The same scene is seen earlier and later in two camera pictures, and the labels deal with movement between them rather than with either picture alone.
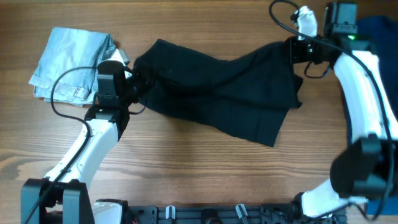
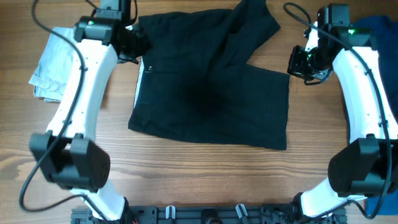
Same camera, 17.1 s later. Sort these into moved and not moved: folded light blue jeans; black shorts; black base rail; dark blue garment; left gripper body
Moved: black shorts; left gripper body
Not moved: dark blue garment; folded light blue jeans; black base rail
